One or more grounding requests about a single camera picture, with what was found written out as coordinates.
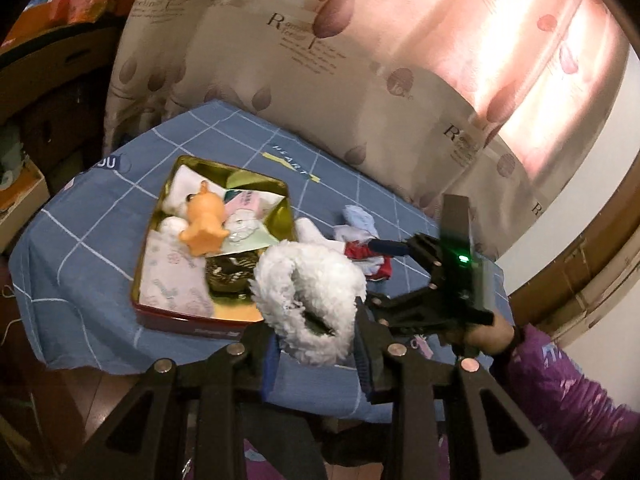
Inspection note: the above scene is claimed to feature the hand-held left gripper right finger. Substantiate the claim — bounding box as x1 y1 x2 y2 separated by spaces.
352 297 576 480

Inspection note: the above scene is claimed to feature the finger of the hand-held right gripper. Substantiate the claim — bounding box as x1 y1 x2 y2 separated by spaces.
367 284 451 335
367 234 441 262

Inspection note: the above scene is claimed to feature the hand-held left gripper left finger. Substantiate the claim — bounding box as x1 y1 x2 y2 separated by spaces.
65 327 331 480

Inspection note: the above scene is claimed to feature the red and white cloth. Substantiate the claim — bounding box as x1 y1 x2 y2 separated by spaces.
332 225 394 282

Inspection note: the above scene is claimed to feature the light blue sock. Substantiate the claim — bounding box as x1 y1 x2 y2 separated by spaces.
342 205 379 239

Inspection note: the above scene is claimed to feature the white fluffy bootie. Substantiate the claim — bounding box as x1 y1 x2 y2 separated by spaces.
252 240 368 367
157 215 191 236

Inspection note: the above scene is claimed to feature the red tin box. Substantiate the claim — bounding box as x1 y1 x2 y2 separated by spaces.
131 156 296 339

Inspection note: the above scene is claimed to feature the white floral pad packet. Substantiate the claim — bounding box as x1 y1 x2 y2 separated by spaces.
139 232 216 319

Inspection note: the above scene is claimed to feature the pink and white plastic packet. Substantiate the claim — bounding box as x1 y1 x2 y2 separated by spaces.
220 187 282 254

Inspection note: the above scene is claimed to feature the orange plush toy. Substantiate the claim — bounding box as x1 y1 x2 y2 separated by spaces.
179 182 231 257

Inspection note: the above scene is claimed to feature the person's right hand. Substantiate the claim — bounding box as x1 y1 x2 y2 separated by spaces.
452 314 517 359

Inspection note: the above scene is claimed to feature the beige leaf print curtain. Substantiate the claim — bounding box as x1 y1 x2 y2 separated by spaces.
102 0 632 262

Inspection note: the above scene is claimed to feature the brown wooden desk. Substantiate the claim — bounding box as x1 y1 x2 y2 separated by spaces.
0 15 127 173

